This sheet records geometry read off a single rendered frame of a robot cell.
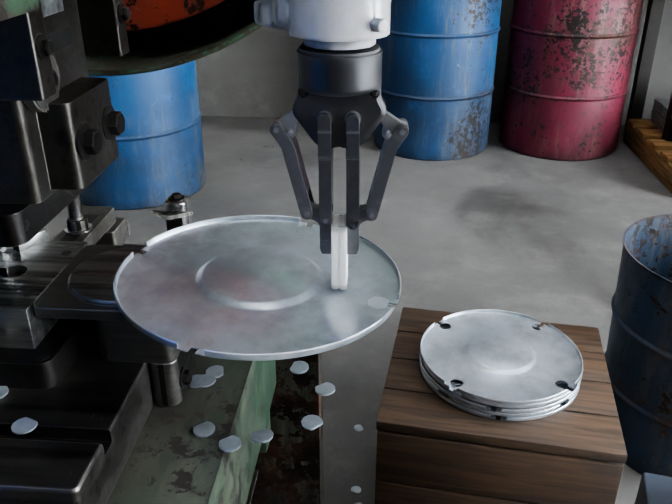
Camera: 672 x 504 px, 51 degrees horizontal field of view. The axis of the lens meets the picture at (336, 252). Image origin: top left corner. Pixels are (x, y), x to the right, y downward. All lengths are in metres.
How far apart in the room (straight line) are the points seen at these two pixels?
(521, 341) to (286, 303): 0.76
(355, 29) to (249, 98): 3.55
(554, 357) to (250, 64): 3.05
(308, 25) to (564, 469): 0.88
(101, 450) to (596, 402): 0.90
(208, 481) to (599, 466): 0.73
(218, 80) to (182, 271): 3.44
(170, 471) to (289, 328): 0.18
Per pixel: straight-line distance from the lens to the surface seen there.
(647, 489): 1.04
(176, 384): 0.77
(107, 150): 0.74
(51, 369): 0.75
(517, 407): 1.23
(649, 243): 1.80
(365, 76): 0.62
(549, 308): 2.28
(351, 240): 0.69
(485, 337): 1.37
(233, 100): 4.16
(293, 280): 0.71
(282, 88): 4.09
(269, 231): 0.83
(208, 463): 0.72
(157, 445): 0.75
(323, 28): 0.60
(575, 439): 1.24
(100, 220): 0.98
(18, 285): 0.79
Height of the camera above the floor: 1.13
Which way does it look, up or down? 27 degrees down
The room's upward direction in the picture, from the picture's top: straight up
